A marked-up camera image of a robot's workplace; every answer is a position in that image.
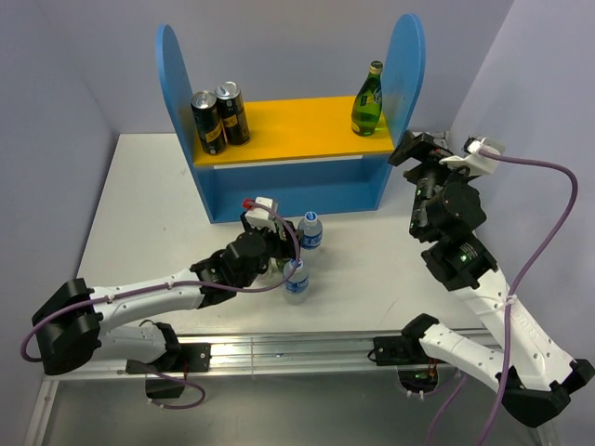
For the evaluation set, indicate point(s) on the aluminium side rail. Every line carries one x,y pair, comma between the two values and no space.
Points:
442,136

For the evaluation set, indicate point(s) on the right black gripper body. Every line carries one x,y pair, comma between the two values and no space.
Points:
429,178

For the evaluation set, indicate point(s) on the green Perrier bottle yellow label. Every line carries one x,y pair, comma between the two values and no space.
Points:
367,106

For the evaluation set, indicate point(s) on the front water bottle blue label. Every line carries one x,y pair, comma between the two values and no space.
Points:
297,279

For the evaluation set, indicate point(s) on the water bottle blue label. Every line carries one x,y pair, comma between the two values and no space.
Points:
297,279
312,229

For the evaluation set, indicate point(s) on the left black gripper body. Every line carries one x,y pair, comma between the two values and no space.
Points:
275,247

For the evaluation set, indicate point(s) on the rear water bottle blue label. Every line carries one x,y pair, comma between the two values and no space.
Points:
312,229

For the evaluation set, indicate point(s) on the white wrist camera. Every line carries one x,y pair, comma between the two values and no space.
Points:
475,163
260,213

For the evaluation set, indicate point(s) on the blue and yellow shelf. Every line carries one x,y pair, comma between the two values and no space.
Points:
302,152

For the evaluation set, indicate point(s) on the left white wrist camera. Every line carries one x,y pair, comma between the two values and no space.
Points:
260,213

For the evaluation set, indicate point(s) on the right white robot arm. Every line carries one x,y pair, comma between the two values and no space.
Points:
534,376

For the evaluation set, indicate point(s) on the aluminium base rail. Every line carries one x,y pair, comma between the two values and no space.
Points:
288,353

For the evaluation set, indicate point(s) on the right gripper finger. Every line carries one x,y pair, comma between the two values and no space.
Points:
412,146
434,148

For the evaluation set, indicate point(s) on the rear black gold can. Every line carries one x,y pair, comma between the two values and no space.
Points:
231,110

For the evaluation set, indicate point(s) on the clear Chang bottle front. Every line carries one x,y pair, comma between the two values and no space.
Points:
275,271

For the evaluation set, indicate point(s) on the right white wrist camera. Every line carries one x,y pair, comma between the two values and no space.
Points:
475,163

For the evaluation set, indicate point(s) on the black gold can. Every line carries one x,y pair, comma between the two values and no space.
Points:
209,125
231,110

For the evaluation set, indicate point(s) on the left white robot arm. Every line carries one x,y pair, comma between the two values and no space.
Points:
80,323

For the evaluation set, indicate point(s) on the front black gold can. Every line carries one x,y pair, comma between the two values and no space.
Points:
209,125

